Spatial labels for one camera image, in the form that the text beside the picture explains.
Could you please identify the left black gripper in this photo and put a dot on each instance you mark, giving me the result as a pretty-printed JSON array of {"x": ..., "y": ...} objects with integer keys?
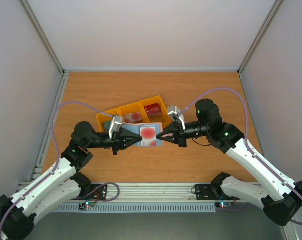
[{"x": 119, "y": 139}]

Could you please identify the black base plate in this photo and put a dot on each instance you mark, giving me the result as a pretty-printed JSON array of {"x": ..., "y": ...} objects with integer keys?
[
  {"x": 207, "y": 192},
  {"x": 97, "y": 191}
]

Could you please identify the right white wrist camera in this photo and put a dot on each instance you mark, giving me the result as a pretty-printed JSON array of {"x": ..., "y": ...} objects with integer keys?
[{"x": 174, "y": 113}]

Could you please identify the small circuit board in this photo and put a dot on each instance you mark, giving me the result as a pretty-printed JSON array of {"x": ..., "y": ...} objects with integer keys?
[
  {"x": 223, "y": 205},
  {"x": 85, "y": 206}
]

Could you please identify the right small circuit board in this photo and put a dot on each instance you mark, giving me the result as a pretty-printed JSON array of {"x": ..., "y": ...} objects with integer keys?
[{"x": 223, "y": 205}]

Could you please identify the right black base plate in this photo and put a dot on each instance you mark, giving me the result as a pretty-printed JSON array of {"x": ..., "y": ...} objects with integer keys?
[{"x": 207, "y": 192}]

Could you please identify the pink circle card stack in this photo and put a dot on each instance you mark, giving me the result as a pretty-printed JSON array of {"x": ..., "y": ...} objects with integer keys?
[{"x": 132, "y": 117}]

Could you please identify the red card stack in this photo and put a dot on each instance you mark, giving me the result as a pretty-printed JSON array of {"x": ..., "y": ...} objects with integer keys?
[{"x": 152, "y": 110}]

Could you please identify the grey slotted cable duct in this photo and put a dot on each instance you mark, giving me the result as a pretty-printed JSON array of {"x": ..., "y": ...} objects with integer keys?
[{"x": 139, "y": 208}]

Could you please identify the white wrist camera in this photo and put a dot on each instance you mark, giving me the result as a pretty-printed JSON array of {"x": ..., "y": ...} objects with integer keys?
[
  {"x": 174, "y": 113},
  {"x": 115, "y": 125}
]

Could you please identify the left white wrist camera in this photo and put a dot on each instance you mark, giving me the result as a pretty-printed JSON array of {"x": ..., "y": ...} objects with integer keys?
[{"x": 115, "y": 125}]

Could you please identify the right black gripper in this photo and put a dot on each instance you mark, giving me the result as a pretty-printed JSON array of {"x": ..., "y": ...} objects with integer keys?
[{"x": 180, "y": 134}]

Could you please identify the aluminium front rail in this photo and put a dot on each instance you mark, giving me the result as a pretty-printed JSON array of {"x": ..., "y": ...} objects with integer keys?
[{"x": 145, "y": 191}]

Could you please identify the teal VIP card stack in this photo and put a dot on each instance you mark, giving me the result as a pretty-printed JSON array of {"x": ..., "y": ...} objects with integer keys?
[{"x": 106, "y": 125}]

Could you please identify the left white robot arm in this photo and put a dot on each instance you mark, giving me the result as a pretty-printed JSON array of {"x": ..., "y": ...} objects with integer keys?
[{"x": 61, "y": 182}]

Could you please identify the left small circuit board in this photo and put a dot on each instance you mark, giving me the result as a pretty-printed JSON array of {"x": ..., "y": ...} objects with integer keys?
[{"x": 85, "y": 206}]

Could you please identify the pink leather card holder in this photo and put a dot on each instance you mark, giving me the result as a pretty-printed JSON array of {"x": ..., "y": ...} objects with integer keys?
[{"x": 157, "y": 125}]

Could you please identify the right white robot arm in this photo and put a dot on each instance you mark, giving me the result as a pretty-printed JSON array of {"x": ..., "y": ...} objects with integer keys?
[{"x": 277, "y": 195}]

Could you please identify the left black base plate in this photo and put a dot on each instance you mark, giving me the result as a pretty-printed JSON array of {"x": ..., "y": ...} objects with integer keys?
[{"x": 97, "y": 191}]

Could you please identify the yellow three-compartment bin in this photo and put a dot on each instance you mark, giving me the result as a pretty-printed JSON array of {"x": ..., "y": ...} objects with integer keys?
[{"x": 138, "y": 106}]

